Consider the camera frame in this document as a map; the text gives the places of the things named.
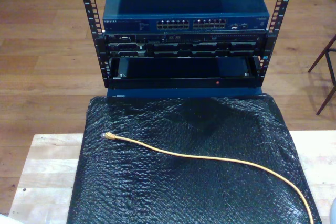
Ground yellow network cable clear plug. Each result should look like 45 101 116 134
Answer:
101 132 315 224

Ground flat blue device box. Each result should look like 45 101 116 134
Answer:
107 86 266 99

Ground black rack server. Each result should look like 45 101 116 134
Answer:
103 33 268 58

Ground black bubble wrap mat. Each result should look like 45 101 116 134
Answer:
66 94 323 224

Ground dark wooden chair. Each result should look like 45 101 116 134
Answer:
308 34 336 116

